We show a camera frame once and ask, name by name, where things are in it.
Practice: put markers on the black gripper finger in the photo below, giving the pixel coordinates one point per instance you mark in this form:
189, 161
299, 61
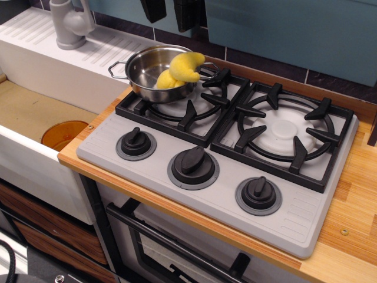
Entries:
188, 14
154, 10

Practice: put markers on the yellow stuffed duck toy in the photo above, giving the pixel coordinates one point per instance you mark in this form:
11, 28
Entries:
182, 70

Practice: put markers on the stainless steel pot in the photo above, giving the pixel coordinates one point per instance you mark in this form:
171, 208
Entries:
143, 68

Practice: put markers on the right black stove knob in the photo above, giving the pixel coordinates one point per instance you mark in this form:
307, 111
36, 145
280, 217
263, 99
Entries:
258, 196

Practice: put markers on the grey toy stove top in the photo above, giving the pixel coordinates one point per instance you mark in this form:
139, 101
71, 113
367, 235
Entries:
294, 228

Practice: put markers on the grey toy faucet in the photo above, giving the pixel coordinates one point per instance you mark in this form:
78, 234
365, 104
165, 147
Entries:
71, 26

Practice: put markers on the black left burner grate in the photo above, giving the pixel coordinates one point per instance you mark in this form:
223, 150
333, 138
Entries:
194, 119

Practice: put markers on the black burner grate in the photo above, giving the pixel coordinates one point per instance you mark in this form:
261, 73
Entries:
287, 135
194, 119

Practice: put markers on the white toy sink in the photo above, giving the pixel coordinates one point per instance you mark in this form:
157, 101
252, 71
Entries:
43, 85

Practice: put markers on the small left black knob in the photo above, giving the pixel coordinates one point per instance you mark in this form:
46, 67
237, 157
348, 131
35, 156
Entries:
136, 145

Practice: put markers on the large middle black knob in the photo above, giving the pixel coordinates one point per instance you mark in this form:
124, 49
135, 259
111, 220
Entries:
193, 169

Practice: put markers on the black right burner grate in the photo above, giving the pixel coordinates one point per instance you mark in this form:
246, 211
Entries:
287, 135

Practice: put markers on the wooden drawer front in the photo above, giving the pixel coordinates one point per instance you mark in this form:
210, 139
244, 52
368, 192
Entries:
56, 234

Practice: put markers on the black oven door handle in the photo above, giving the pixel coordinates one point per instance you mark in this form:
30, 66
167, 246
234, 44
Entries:
125, 214

